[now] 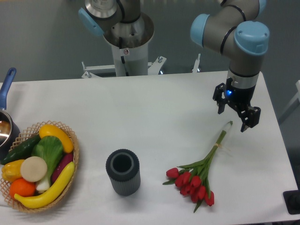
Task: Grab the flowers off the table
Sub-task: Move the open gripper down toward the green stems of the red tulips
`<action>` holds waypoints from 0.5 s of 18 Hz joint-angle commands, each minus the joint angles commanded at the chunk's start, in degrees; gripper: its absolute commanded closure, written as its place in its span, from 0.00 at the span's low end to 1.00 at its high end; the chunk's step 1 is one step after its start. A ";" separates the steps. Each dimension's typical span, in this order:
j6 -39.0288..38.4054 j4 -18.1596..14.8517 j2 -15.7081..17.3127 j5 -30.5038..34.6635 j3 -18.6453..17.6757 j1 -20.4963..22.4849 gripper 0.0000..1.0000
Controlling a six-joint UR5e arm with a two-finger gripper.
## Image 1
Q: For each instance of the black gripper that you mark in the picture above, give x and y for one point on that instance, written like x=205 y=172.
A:
x=239 y=100

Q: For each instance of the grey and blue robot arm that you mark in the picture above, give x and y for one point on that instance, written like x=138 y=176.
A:
x=233 y=32

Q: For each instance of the red tulip bouquet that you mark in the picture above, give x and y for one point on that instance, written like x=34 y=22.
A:
x=192 y=180

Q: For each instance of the black device at edge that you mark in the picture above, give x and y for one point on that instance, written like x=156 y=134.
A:
x=292 y=201

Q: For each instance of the dark grey ribbed vase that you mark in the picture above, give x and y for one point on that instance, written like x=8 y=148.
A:
x=123 y=169

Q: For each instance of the yellow squash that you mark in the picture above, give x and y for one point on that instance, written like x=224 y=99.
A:
x=52 y=130

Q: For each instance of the purple eggplant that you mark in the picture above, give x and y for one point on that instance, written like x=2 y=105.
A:
x=66 y=159

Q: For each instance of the green bok choy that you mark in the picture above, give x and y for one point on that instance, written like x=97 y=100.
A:
x=50 y=149

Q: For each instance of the woven wicker basket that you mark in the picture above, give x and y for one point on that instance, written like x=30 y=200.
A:
x=24 y=135

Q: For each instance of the beige round disc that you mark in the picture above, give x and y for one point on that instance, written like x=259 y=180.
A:
x=33 y=169

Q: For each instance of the green cucumber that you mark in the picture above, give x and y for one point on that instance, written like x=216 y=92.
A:
x=21 y=151

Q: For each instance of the yellow banana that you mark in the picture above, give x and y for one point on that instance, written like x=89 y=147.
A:
x=46 y=198

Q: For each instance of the orange fruit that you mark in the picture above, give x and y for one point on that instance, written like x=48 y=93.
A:
x=22 y=187

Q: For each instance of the yellow bell pepper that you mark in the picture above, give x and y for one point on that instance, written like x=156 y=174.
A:
x=12 y=171

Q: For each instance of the white frame at right edge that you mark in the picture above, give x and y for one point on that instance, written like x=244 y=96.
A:
x=291 y=106

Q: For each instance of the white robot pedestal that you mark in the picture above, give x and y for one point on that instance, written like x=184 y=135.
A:
x=129 y=44

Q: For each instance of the blue handled saucepan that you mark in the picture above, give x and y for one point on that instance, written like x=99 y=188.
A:
x=9 y=131

